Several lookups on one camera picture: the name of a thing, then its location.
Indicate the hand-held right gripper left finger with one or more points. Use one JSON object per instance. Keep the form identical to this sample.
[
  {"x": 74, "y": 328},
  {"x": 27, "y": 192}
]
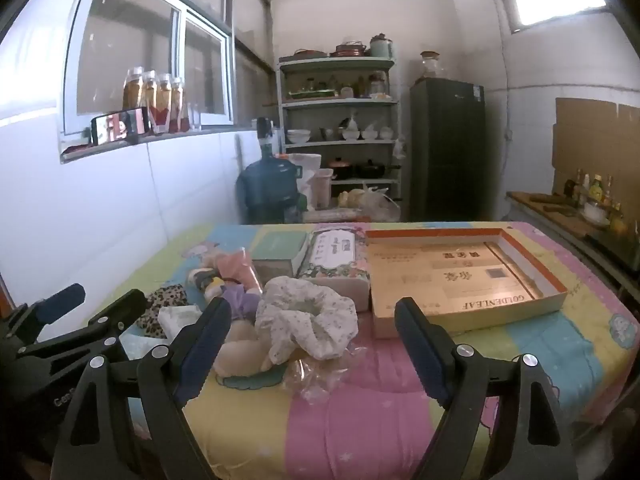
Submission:
[{"x": 200, "y": 355}]

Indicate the black water pump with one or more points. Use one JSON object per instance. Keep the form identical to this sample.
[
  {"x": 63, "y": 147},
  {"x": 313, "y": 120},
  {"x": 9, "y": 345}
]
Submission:
[{"x": 264, "y": 135}]

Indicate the brown pan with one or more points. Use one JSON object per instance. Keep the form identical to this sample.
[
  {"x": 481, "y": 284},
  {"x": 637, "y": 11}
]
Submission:
[{"x": 310, "y": 53}]

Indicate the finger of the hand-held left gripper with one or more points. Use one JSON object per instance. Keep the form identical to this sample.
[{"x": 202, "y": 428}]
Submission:
[
  {"x": 125, "y": 307},
  {"x": 60, "y": 301}
]

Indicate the clear drinking glass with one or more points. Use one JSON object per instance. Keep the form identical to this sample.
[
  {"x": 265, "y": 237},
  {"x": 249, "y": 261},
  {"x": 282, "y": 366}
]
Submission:
[{"x": 195, "y": 117}]

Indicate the orange-rimmed cardboard box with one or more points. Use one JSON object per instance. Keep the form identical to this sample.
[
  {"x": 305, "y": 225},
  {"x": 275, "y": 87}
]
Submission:
[{"x": 450, "y": 280}]

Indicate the wooden rolling pin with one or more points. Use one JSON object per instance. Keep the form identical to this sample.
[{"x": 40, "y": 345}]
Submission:
[{"x": 547, "y": 199}]

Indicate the grey kitchen shelf unit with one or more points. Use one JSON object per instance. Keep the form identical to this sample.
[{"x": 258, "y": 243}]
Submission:
[{"x": 335, "y": 102}]

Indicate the cardboard sheet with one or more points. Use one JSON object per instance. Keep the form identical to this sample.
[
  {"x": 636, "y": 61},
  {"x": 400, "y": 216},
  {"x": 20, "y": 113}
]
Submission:
[{"x": 595, "y": 140}]

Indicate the pink cloth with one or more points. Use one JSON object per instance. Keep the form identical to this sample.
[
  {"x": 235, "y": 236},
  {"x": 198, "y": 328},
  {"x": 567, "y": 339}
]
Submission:
[{"x": 237, "y": 267}]

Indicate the dark refrigerator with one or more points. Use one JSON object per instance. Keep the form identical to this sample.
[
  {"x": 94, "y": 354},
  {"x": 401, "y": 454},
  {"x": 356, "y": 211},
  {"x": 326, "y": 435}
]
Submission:
[{"x": 447, "y": 150}]

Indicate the plastic bag of food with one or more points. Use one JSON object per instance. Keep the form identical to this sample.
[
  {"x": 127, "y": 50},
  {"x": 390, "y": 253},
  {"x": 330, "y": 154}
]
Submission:
[{"x": 370, "y": 205}]

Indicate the white shelf bowl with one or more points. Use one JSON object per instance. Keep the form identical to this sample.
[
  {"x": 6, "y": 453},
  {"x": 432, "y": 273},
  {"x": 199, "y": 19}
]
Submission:
[{"x": 298, "y": 136}]

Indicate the kitchen counter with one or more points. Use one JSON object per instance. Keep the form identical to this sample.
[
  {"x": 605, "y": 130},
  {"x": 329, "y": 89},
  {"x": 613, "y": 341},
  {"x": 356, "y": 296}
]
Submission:
[{"x": 550, "y": 220}]

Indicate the large floral tissue pack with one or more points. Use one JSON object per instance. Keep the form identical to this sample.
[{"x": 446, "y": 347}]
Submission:
[{"x": 332, "y": 255}]

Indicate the cream plush toy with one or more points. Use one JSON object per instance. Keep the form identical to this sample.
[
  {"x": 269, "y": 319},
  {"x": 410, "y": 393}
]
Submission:
[{"x": 240, "y": 355}]

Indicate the cream hair scrunchie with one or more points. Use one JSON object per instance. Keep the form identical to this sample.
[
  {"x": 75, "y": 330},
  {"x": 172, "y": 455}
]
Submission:
[{"x": 212, "y": 287}]

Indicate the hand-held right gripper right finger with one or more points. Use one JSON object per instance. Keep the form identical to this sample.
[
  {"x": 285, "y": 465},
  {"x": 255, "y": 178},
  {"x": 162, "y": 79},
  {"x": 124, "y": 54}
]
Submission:
[{"x": 425, "y": 355}]

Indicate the translucent plastic container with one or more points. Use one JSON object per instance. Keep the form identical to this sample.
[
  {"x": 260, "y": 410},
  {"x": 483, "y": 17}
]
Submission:
[{"x": 322, "y": 187}]

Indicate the smartphone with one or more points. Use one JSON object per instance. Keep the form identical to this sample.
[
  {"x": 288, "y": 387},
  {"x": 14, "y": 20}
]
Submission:
[{"x": 120, "y": 125}]

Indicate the row of condiment bottles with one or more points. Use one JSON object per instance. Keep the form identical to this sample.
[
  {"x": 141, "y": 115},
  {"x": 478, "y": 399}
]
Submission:
[{"x": 595, "y": 190}]

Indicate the blue water jug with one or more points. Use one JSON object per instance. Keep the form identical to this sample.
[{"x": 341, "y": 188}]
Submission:
[{"x": 267, "y": 185}]

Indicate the glass jar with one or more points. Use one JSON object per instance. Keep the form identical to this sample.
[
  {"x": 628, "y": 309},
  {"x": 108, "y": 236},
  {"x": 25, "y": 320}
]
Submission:
[{"x": 430, "y": 66}]

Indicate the red-lidded pot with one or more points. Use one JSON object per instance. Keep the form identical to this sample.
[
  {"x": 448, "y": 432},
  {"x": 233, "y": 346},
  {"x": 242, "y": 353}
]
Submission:
[{"x": 340, "y": 169}]

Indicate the white floral scrunchie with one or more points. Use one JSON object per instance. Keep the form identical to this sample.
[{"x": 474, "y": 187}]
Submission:
[{"x": 320, "y": 335}]

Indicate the copper pot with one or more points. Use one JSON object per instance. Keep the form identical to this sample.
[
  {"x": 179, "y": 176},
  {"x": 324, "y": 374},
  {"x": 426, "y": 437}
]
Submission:
[{"x": 349, "y": 50}]

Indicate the purple scrunchie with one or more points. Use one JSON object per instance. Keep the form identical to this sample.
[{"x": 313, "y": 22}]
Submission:
[{"x": 240, "y": 300}]

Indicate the sliding window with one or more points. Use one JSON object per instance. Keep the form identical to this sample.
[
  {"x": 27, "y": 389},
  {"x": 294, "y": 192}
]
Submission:
[{"x": 130, "y": 35}]

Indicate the green cardboard box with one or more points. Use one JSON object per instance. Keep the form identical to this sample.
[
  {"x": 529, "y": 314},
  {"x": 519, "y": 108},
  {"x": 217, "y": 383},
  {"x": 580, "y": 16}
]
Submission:
[{"x": 277, "y": 247}]

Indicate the black pot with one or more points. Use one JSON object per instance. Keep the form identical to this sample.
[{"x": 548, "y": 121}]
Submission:
[{"x": 375, "y": 170}]

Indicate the white paper bag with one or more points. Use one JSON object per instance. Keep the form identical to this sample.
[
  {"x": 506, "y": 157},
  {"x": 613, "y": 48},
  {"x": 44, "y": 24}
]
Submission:
[{"x": 305, "y": 170}]

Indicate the teal enamel pot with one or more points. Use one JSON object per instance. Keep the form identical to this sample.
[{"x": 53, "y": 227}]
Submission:
[{"x": 382, "y": 46}]

